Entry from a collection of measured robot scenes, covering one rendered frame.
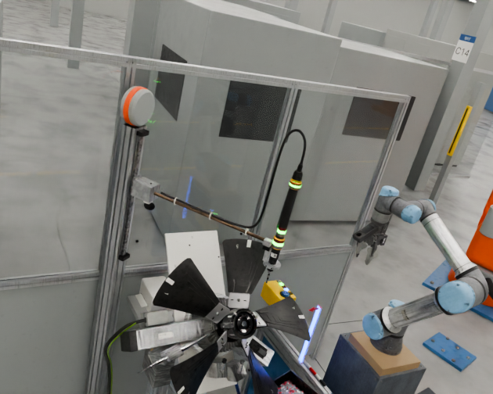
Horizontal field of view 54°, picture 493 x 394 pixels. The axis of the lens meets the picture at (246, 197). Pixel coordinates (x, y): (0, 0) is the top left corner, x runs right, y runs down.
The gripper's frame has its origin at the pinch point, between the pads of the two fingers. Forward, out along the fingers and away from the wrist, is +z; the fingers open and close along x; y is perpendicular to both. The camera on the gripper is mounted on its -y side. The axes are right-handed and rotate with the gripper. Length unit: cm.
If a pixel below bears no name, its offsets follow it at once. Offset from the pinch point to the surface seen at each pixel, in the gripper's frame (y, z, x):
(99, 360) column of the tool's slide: -93, 87, 56
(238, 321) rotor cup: -63, 20, -4
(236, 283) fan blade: -57, 13, 11
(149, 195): -86, -11, 45
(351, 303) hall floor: 163, 143, 119
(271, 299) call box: -19, 40, 28
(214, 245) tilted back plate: -53, 12, 39
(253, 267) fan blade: -50, 6, 11
